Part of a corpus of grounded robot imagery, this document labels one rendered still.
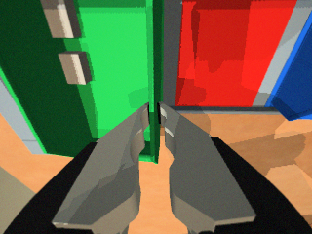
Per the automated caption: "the small beige block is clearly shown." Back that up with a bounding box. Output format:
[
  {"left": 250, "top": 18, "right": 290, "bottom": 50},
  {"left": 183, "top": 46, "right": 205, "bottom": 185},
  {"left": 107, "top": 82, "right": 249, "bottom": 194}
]
[{"left": 58, "top": 51, "right": 92, "bottom": 85}]

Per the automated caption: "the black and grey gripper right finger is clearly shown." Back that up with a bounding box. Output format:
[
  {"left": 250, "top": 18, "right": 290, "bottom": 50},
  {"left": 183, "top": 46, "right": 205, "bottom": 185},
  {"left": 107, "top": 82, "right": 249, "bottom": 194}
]
[{"left": 157, "top": 101, "right": 312, "bottom": 234}]

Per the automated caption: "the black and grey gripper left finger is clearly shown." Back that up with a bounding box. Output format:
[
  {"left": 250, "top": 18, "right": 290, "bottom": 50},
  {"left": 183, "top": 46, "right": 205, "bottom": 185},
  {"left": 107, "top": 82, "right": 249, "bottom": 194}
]
[{"left": 3, "top": 102, "right": 149, "bottom": 234}]

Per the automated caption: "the beige rectangular block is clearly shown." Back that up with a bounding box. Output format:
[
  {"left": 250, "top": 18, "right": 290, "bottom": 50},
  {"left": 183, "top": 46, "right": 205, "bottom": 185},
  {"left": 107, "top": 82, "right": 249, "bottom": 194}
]
[{"left": 40, "top": 0, "right": 82, "bottom": 38}]

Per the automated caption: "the green bin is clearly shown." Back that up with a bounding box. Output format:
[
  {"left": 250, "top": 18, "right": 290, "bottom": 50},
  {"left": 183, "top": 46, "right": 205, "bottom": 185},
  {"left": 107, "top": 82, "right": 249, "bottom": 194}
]
[{"left": 0, "top": 0, "right": 162, "bottom": 164}]

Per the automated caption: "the blue bin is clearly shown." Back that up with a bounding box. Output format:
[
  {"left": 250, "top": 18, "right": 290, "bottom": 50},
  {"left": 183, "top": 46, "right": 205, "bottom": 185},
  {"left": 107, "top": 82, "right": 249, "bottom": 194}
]
[{"left": 271, "top": 23, "right": 312, "bottom": 121}]

